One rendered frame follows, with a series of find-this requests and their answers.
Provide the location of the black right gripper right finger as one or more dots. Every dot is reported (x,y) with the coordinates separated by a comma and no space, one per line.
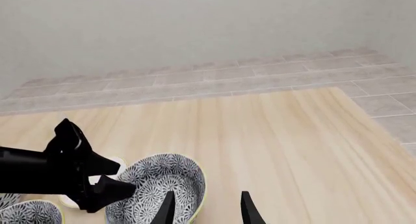
(248,213)

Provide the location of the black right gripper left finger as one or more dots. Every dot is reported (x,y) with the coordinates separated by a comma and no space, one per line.
(166,213)

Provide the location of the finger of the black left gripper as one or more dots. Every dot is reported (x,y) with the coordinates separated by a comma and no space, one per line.
(113,188)
(102,163)

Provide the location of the black white patterned bowl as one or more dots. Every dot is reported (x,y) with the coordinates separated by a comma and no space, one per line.
(8,200)
(31,213)
(162,175)

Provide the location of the white plate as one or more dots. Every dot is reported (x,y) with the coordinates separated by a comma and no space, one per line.
(66,201)

